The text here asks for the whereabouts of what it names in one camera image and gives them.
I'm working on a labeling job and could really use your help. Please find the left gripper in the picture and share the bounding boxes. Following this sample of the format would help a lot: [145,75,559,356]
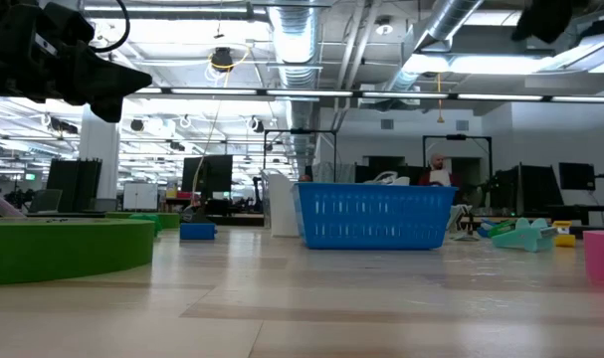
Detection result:
[0,0,153,123]

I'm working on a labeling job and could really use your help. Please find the green tape roll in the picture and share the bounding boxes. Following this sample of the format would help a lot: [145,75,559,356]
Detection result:
[104,211,181,231]
[0,217,156,287]

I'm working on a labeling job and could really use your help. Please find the grey staple remover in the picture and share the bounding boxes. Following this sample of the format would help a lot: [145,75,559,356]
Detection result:
[448,202,482,243]

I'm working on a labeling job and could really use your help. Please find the teal staple remover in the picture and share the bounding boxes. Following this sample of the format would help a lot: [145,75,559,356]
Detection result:
[490,216,559,254]

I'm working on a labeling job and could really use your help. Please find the yellow mini stapler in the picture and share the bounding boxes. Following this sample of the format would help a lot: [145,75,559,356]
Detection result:
[551,219,578,249]

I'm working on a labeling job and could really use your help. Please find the pink tape roll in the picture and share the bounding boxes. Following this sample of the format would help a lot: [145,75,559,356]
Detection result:
[581,230,604,286]

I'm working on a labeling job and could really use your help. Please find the white pillar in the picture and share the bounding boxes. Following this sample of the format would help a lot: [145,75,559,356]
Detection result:
[78,103,121,220]

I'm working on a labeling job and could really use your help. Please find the black partition panel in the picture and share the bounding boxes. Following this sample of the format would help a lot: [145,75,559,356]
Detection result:
[46,157,103,213]

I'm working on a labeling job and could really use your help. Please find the black ceiling device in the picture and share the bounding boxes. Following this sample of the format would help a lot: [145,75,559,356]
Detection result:
[210,46,235,74]

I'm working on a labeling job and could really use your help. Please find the white cabinet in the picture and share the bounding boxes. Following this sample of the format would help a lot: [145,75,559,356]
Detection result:
[122,181,159,212]

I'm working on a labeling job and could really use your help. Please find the grey chair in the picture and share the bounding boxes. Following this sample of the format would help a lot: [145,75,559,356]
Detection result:
[28,188,64,216]

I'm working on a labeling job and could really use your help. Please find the large black monitor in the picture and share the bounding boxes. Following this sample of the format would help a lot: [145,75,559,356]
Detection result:
[493,163,564,216]

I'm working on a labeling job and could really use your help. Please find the overhead light bar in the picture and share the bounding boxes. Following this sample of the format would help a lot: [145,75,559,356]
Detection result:
[126,87,604,104]

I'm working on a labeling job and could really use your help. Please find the white plastic bin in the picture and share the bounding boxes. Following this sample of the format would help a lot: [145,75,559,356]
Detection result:
[260,168,302,239]

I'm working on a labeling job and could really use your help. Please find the blue plastic basket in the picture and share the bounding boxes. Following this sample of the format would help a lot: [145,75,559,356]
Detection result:
[291,181,458,251]

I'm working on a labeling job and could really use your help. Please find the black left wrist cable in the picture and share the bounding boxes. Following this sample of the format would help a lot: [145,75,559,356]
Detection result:
[93,0,131,54]

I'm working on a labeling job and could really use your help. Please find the silver ventilation duct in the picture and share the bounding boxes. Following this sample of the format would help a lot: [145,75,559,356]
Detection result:
[384,0,485,93]
[267,0,323,181]

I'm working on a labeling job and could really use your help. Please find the yellow hanging cord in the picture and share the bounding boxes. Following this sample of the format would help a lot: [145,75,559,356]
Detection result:
[434,72,445,124]

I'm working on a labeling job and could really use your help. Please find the black gantry frame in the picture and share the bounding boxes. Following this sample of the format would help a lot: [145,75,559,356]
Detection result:
[422,132,494,210]

